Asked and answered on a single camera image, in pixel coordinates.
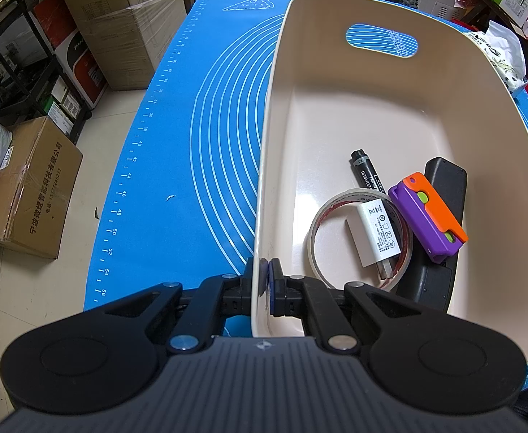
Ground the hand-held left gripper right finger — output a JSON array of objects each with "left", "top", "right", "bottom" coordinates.
[{"left": 266, "top": 259, "right": 447, "bottom": 353}]

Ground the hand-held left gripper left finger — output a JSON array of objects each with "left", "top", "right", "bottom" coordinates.
[{"left": 83, "top": 257, "right": 255, "bottom": 355}]

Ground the white charger plug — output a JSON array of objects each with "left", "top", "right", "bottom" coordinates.
[{"left": 346, "top": 197, "right": 403, "bottom": 277}]

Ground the beige tape roll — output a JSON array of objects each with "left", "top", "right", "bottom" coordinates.
[{"left": 308, "top": 187, "right": 415, "bottom": 290}]

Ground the purple orange plastic toy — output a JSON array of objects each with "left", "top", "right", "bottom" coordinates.
[{"left": 388, "top": 171, "right": 468, "bottom": 263}]

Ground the beige plastic bin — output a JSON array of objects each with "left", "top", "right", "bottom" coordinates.
[{"left": 250, "top": 0, "right": 528, "bottom": 364}]

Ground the black remote control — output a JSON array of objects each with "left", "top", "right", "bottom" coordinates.
[{"left": 397, "top": 157, "right": 468, "bottom": 313}]

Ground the blue silicone mat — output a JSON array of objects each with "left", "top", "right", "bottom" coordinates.
[{"left": 83, "top": 0, "right": 528, "bottom": 391}]

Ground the black marker pen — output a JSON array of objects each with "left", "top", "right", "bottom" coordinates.
[{"left": 350, "top": 149, "right": 389, "bottom": 196}]

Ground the brown cardboard box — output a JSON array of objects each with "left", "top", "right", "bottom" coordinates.
[{"left": 0, "top": 115, "right": 84, "bottom": 261}]

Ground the red white appliance box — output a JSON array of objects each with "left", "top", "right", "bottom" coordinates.
[{"left": 34, "top": 0, "right": 109, "bottom": 110}]

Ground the large wrapped cardboard box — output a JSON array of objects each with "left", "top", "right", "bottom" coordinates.
[{"left": 54, "top": 0, "right": 188, "bottom": 92}]

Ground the black metal rack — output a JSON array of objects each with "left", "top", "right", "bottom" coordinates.
[{"left": 0, "top": 0, "right": 94, "bottom": 145}]

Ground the printed tissue pack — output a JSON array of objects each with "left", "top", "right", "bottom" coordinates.
[{"left": 463, "top": 20, "right": 528, "bottom": 100}]

